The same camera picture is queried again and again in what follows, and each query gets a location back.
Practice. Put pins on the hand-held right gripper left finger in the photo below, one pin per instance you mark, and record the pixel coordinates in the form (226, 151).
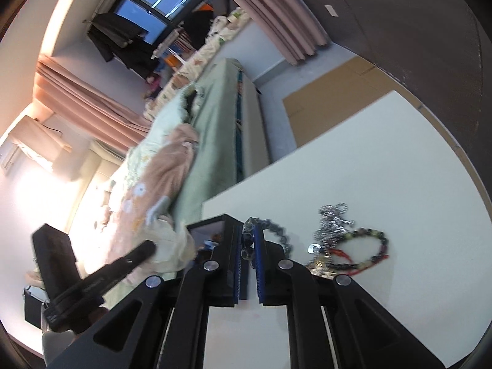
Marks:
(241, 269)

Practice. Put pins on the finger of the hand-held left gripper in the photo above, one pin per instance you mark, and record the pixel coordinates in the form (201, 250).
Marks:
(127, 261)

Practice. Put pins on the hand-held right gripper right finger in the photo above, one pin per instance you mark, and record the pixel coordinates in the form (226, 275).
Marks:
(258, 269)

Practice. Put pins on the black jewelry box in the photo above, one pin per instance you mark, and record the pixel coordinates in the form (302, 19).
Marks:
(209, 238)

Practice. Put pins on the beige padded headboard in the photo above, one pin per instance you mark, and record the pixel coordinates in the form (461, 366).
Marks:
(96, 184)

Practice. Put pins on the pink flower fleece blanket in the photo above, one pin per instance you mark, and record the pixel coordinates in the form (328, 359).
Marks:
(161, 169)

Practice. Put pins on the white air conditioner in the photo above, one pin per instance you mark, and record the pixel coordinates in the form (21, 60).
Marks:
(9, 157)

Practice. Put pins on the cream hanging towel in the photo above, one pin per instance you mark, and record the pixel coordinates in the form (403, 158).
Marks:
(42, 142)

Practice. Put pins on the bed with green sheet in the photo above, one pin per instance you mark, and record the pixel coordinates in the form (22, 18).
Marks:
(215, 123)

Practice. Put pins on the light green quilt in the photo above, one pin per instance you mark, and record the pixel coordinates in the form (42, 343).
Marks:
(169, 115)

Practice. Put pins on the pink curtain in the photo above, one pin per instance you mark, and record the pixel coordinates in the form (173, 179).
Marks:
(77, 96)
(276, 11)

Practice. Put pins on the small black cloth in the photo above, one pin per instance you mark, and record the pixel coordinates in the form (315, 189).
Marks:
(189, 100)

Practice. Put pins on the cardboard sheet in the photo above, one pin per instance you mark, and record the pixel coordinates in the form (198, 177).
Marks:
(330, 103)

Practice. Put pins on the white drying rack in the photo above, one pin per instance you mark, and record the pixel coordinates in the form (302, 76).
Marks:
(165, 48)

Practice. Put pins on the printed window seat cushion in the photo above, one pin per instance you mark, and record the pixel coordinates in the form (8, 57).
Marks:
(203, 53)

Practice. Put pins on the hanging dark clothes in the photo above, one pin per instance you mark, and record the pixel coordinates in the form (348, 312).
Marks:
(115, 34)

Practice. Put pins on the black garment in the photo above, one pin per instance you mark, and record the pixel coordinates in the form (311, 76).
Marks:
(198, 21)

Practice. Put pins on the dark brown wardrobe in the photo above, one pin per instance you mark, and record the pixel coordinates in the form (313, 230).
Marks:
(403, 27)

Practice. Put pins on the white wall switch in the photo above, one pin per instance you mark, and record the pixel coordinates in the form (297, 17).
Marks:
(331, 10)

